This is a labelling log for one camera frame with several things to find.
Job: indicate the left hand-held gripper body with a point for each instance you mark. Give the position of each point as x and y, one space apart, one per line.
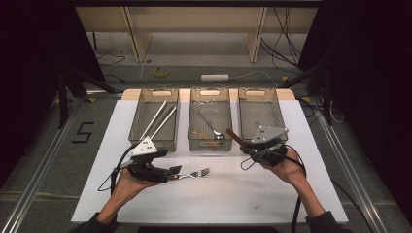
145 170

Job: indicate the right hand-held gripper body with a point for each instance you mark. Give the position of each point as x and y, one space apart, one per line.
270 150

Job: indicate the metal spoon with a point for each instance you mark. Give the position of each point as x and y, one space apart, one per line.
220 134

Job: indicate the mesh bin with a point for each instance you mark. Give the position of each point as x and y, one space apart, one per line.
223 113
139 123

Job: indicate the clear grey plastic bin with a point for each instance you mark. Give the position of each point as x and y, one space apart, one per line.
262 110

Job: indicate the person's left hand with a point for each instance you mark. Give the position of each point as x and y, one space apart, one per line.
126 187

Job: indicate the person's right hand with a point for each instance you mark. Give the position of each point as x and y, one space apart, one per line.
290 171

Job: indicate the black metal stand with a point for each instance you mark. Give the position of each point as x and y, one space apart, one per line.
62 97
327 97

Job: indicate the white power strip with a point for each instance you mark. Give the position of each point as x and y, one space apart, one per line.
214 77

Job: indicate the yellow tape roll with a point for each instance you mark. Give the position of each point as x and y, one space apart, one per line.
155 72

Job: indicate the black curtain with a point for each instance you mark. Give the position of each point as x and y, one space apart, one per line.
372 64
26 64

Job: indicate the beige wooden shelf unit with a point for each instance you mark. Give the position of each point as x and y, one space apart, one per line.
194 19

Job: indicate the aluminium floor rail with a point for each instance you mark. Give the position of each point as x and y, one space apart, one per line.
355 187
34 187

